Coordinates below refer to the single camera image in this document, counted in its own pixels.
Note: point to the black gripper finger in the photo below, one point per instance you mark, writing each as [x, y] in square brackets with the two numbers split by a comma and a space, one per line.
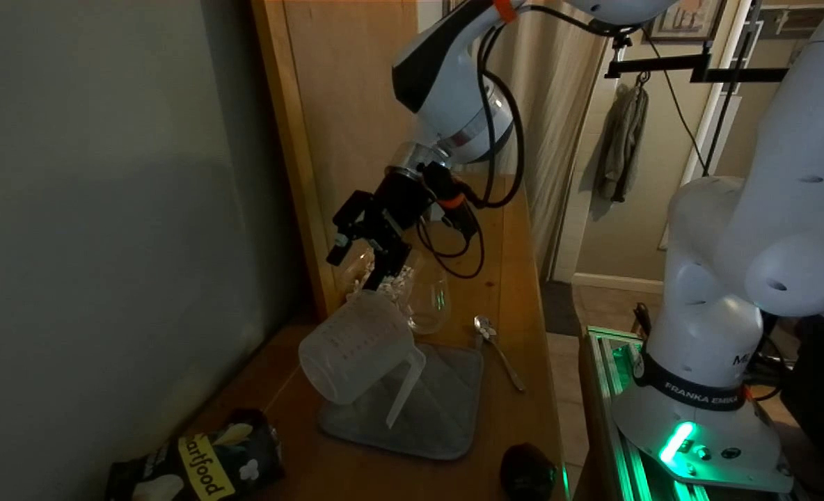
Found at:
[340, 248]
[387, 269]

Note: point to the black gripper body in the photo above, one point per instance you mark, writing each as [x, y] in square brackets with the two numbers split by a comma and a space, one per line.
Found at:
[387, 211]

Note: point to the clear plastic measuring jar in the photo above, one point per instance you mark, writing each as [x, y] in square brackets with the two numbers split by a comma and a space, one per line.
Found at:
[352, 353]

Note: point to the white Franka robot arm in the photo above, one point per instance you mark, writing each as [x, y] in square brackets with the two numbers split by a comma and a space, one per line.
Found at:
[784, 233]

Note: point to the clear drinking glass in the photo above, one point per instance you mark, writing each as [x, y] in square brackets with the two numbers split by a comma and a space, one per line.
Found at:
[433, 307]

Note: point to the metal spoon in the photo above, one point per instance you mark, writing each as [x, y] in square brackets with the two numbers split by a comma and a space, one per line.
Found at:
[483, 328]

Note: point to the grey square tray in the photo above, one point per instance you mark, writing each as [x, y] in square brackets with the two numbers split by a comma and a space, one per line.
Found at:
[441, 407]

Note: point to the beige curtain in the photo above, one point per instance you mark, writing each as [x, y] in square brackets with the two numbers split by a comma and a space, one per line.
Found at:
[551, 112]

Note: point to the grey hanging jacket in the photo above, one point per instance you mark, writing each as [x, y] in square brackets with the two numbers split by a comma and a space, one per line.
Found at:
[618, 148]

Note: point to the black round object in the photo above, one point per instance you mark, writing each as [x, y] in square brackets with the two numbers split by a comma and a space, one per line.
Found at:
[528, 474]

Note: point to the black snack bag yellow label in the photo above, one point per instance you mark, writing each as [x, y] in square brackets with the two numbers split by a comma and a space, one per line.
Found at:
[205, 463]

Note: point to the black wrist camera orange plug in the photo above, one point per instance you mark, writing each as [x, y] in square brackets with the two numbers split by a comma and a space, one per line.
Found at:
[458, 204]

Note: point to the green lit aluminium rail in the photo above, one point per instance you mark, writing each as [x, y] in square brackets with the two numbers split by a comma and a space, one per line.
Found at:
[615, 367]

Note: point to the black metal bracket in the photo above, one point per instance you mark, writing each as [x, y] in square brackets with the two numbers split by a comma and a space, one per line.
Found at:
[658, 67]

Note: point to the framed wall picture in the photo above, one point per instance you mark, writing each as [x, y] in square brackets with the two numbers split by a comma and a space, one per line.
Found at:
[695, 24]

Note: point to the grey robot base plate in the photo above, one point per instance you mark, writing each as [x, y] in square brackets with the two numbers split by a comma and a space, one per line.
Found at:
[736, 447]

